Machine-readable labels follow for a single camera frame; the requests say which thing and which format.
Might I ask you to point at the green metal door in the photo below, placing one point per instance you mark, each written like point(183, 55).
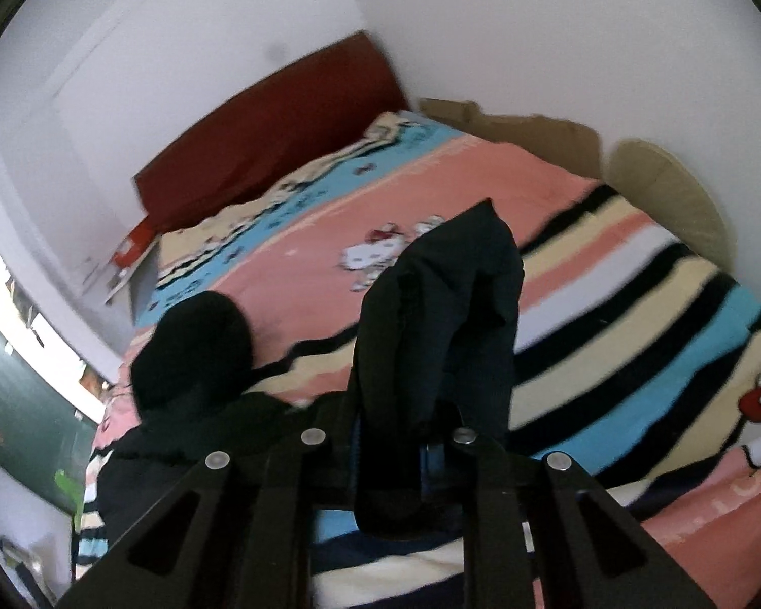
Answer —
point(40, 431)

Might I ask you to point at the pink Hello Kitty blanket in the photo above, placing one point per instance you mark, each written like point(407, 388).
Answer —
point(633, 354)

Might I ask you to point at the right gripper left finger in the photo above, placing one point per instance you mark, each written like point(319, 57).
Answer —
point(235, 531)

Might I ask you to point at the green plastic stool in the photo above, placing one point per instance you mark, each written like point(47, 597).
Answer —
point(74, 491)

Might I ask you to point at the brown cardboard sheet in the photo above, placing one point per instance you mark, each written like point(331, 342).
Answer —
point(568, 144)

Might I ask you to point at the black hooded winter coat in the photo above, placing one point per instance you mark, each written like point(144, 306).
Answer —
point(433, 350)

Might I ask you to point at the grey wall shelf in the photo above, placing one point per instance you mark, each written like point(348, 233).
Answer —
point(130, 289)

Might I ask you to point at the dark red headboard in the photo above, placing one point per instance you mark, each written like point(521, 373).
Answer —
point(308, 109)

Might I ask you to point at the red box on shelf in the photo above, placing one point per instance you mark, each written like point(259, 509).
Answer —
point(134, 244)

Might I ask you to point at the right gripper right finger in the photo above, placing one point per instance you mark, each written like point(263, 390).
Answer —
point(541, 532)

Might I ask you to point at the beige woven hand fan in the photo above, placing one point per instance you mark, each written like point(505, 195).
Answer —
point(656, 182)

